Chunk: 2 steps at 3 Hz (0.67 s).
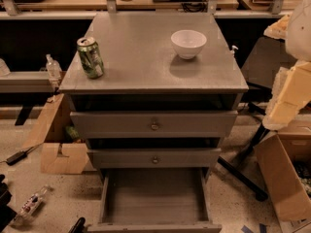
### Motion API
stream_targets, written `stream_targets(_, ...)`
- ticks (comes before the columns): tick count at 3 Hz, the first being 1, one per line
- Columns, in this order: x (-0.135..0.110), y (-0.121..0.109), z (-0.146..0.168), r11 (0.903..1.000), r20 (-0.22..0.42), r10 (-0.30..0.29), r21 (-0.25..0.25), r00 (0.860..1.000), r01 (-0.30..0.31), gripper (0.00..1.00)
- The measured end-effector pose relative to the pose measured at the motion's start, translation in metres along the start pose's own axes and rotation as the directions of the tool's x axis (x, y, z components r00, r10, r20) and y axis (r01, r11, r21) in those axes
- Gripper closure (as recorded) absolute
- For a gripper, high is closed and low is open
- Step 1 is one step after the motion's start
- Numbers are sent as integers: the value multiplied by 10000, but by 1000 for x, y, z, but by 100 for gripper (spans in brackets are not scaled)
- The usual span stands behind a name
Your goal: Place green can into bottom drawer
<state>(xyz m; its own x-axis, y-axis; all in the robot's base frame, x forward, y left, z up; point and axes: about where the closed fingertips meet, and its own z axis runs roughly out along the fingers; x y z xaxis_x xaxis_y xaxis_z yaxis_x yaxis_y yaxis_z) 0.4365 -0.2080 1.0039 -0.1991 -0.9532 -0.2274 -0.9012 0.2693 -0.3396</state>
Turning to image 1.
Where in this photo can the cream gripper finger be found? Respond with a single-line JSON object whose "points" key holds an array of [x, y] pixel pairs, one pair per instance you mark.
{"points": [[291, 92]]}

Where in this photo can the green soda can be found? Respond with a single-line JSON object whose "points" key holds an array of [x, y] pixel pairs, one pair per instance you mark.
{"points": [[90, 57]]}

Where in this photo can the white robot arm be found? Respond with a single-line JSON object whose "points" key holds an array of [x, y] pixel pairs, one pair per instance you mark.
{"points": [[298, 37]]}

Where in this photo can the grey top drawer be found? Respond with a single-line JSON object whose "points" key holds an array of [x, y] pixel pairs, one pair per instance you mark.
{"points": [[94, 125]]}

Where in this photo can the grey drawer cabinet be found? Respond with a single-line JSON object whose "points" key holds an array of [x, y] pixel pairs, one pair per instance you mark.
{"points": [[142, 73]]}

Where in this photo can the open grey bottom drawer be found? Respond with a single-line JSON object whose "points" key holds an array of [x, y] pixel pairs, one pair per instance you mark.
{"points": [[165, 200]]}

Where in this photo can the black chair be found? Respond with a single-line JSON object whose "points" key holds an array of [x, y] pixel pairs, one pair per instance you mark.
{"points": [[260, 69]]}

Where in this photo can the cardboard box right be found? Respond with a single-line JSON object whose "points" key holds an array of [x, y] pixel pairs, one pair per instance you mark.
{"points": [[276, 154]]}

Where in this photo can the cardboard box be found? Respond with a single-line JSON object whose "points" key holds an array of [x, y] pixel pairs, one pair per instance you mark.
{"points": [[276, 154], [59, 155]]}

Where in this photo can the small white pump bottle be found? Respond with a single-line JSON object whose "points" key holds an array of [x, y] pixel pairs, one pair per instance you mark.
{"points": [[234, 50]]}

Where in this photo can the white ceramic bowl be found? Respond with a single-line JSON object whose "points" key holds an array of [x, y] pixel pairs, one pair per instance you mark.
{"points": [[188, 43]]}

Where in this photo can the clear plastic bottle on shelf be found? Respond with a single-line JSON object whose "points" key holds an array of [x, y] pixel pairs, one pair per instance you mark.
{"points": [[53, 67]]}

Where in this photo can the cardboard box left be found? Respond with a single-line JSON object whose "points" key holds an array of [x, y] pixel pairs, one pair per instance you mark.
{"points": [[59, 155]]}

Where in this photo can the grey low shelf left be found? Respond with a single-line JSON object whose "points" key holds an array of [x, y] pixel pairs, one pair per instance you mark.
{"points": [[26, 82]]}

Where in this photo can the plastic bottle on floor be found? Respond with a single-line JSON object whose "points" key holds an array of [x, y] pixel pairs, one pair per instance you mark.
{"points": [[32, 204]]}

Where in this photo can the black power adapter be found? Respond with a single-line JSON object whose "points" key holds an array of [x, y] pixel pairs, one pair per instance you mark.
{"points": [[15, 158]]}

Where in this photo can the black object bottom left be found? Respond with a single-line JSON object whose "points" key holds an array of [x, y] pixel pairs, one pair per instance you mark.
{"points": [[7, 214]]}

